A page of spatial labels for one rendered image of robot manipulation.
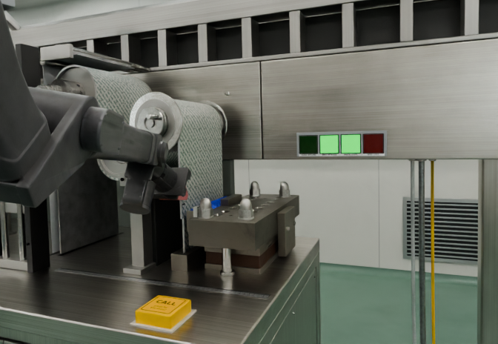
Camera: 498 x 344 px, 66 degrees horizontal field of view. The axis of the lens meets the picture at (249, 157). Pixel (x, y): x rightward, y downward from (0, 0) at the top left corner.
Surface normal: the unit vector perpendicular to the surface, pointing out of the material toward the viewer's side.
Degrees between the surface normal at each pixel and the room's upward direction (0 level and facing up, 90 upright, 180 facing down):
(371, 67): 90
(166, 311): 0
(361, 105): 90
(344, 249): 90
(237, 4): 90
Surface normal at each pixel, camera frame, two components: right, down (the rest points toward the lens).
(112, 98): 0.93, 0.03
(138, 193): 0.11, -0.37
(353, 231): -0.36, 0.06
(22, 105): 1.00, 0.01
